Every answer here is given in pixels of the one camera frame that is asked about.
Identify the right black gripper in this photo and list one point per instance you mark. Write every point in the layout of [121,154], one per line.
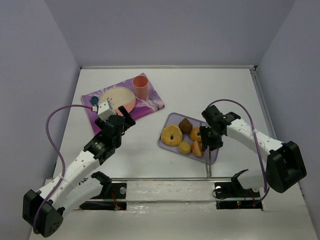
[210,141]

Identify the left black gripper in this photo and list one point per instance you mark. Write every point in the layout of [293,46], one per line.
[122,120]

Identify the golden oval bread roll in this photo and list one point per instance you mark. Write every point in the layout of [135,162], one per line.
[196,149]

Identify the metal tongs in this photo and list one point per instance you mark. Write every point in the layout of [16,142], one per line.
[207,162]

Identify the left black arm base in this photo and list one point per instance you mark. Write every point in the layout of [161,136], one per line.
[111,198]

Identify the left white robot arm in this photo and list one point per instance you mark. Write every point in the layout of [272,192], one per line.
[46,208]

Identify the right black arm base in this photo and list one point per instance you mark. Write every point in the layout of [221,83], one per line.
[231,197]

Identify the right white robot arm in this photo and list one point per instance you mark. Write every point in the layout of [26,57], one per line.
[281,163]

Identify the orange glazed bagel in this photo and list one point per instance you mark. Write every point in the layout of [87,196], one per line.
[195,134]

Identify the dark brown chocolate pastry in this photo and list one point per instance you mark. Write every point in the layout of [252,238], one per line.
[185,126]

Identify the small round yellow bun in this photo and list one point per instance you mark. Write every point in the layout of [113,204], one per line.
[184,148]

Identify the cream and pink plate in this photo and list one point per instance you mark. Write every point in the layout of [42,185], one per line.
[119,96]

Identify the purple floral placemat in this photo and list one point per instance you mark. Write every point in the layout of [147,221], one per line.
[142,108]

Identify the pink plastic cup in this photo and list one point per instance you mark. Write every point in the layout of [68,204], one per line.
[141,86]

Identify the blue spoon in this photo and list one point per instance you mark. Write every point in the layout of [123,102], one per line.
[94,100]

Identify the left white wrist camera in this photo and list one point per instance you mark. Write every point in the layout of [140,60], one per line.
[105,110]

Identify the large glazed ring donut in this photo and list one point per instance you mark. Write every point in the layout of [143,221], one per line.
[171,135]

